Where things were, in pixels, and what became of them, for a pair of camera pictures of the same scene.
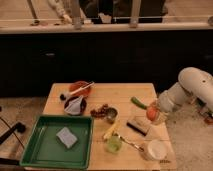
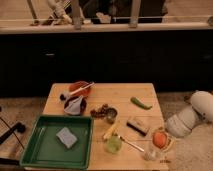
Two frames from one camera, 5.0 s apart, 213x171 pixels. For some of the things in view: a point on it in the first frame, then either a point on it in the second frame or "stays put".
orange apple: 151,113 → 159,139
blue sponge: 67,137 stays put
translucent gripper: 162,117 → 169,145
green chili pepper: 138,102 stays put
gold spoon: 130,143 stays put
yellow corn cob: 111,131 stays put
